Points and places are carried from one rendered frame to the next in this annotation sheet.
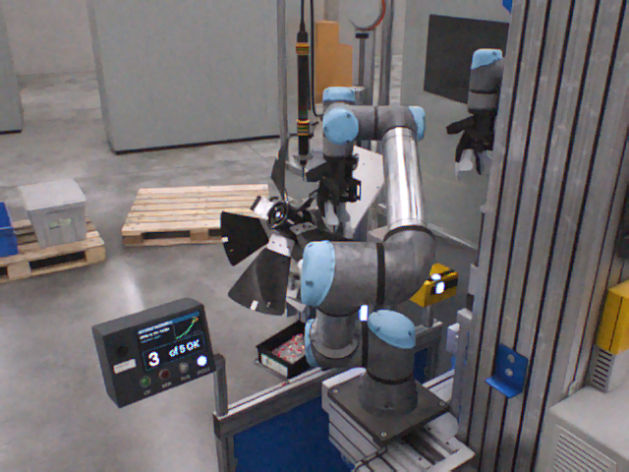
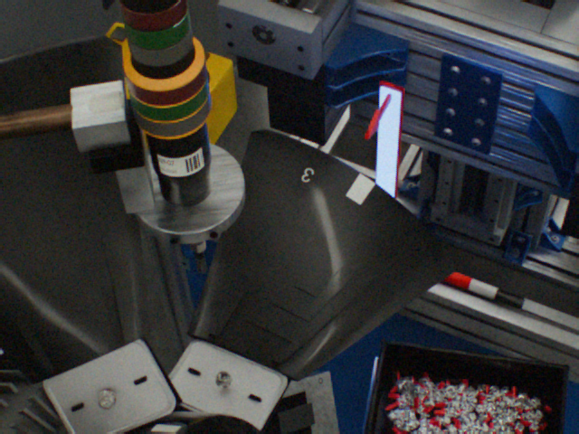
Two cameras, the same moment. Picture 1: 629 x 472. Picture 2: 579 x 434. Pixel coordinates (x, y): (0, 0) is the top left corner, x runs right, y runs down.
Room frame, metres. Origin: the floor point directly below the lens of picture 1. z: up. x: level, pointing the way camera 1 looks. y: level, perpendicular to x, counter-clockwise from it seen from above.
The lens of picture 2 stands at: (2.11, 0.42, 2.00)
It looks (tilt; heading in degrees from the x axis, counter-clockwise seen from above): 55 degrees down; 244
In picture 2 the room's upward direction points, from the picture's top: 4 degrees counter-clockwise
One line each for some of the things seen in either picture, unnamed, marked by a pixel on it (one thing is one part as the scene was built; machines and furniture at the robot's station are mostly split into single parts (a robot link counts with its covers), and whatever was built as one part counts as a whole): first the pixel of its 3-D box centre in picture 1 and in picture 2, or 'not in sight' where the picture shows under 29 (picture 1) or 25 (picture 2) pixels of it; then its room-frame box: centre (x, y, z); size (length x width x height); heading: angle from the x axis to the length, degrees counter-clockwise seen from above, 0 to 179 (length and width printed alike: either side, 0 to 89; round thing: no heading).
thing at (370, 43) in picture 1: (358, 227); not in sight; (2.66, -0.22, 0.90); 0.08 x 0.06 x 1.80; 70
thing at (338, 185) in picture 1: (339, 178); not in sight; (1.41, -0.06, 1.57); 0.09 x 0.08 x 0.12; 35
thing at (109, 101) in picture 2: not in sight; (109, 110); (2.02, 0.02, 1.54); 0.02 x 0.02 x 0.02; 70
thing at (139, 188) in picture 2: (304, 143); (162, 150); (2.00, 0.03, 1.50); 0.09 x 0.07 x 0.10; 160
